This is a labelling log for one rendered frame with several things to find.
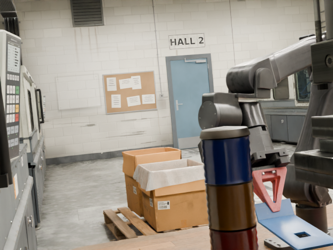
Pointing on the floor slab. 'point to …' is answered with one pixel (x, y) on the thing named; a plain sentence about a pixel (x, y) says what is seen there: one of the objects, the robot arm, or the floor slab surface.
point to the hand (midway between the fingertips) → (274, 207)
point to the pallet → (115, 223)
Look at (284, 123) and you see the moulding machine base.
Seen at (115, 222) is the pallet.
